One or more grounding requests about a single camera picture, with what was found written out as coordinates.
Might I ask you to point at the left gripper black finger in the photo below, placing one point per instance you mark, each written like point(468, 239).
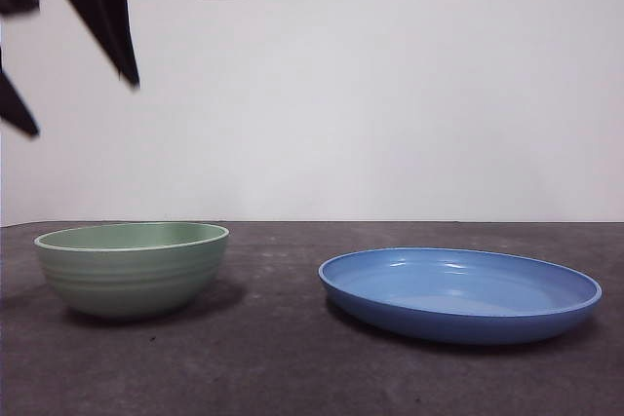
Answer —
point(109, 31)
point(14, 104)

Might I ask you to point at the green ribbed bowl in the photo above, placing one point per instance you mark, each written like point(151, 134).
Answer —
point(127, 284)

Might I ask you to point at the blue round plate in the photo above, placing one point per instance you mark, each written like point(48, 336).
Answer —
point(453, 323)

